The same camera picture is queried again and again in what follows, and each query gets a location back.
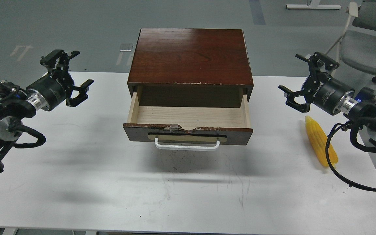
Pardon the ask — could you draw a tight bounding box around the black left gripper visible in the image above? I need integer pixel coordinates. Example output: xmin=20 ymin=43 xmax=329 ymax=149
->
xmin=26 ymin=50 xmax=94 ymax=111

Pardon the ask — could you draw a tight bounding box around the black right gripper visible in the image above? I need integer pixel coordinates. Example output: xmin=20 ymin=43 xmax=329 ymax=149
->
xmin=278 ymin=52 xmax=355 ymax=116

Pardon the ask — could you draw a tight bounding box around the yellow corn cob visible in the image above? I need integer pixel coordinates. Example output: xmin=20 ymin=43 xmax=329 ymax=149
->
xmin=305 ymin=116 xmax=329 ymax=168

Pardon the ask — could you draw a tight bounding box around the wooden drawer with white handle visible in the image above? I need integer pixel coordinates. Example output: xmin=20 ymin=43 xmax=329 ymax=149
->
xmin=123 ymin=94 xmax=253 ymax=150

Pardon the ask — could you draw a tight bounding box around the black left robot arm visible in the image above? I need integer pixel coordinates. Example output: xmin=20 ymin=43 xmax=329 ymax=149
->
xmin=0 ymin=49 xmax=93 ymax=173

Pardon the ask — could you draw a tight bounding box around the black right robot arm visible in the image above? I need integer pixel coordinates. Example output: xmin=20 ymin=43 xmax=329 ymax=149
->
xmin=278 ymin=52 xmax=376 ymax=192

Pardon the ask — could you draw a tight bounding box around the grey office chair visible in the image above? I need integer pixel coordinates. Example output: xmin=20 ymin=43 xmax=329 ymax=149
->
xmin=328 ymin=0 xmax=376 ymax=76

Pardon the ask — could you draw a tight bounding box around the white table base bar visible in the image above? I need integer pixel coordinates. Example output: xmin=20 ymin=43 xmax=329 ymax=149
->
xmin=285 ymin=0 xmax=342 ymax=10

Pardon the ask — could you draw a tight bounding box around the dark wooden cabinet box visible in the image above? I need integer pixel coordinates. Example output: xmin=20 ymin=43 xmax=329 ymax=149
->
xmin=127 ymin=28 xmax=253 ymax=108

